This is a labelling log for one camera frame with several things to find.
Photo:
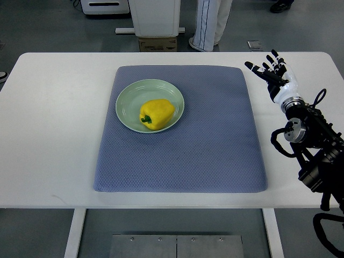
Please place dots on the white table right leg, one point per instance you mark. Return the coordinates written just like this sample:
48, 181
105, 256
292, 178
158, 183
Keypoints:
273, 235

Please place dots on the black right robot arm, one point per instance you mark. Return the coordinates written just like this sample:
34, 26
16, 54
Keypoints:
310, 139

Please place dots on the yellow bell pepper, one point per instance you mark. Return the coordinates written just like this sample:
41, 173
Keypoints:
156, 113

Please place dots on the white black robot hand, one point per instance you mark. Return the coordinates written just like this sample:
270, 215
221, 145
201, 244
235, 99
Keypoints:
281, 80

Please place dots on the white pedestal column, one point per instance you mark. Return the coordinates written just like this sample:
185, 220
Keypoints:
154, 19

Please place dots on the white machine with slot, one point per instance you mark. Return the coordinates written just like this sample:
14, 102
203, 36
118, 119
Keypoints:
103, 7

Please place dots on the small grey floor plate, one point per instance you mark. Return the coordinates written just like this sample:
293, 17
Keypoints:
254, 45

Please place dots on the light green plate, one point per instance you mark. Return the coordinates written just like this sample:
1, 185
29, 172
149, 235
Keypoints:
131, 99

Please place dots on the white table leg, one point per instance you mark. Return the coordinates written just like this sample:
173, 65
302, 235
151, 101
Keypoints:
273, 235
75, 233

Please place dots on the black shoe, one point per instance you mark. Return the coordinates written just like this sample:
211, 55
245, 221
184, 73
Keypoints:
281, 6

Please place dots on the white table left leg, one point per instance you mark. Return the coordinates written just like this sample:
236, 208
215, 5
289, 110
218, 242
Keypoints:
75, 233

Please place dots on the brown cardboard box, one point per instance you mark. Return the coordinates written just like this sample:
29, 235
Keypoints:
162, 44

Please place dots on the blue-grey quilted mat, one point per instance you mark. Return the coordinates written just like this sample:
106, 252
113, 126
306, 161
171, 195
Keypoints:
212, 148

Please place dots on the grey metal base plate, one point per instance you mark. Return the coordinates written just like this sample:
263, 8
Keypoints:
176, 246

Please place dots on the person in white striped trousers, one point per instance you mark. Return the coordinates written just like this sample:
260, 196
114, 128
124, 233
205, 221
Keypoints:
211, 20

